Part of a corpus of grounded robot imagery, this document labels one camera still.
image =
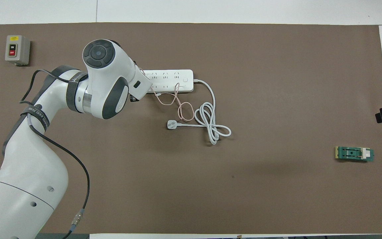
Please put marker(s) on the grey on-off switch box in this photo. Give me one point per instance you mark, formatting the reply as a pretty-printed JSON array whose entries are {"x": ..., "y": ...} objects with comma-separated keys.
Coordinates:
[{"x": 17, "y": 49}]

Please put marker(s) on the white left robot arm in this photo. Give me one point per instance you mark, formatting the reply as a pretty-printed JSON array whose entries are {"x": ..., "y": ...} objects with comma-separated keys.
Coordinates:
[{"x": 28, "y": 172}]

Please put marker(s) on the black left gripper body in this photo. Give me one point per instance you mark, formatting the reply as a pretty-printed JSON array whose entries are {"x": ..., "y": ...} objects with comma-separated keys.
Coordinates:
[{"x": 134, "y": 98}]

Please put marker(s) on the brown table mat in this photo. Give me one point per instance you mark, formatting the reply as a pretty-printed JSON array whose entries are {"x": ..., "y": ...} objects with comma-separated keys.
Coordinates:
[{"x": 244, "y": 199}]

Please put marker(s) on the white power strip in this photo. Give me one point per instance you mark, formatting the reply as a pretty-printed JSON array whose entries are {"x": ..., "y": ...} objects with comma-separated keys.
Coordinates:
[{"x": 186, "y": 88}]

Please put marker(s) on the green knife switch yellow base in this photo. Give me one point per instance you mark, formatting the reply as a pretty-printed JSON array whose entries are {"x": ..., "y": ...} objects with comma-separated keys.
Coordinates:
[{"x": 350, "y": 154}]

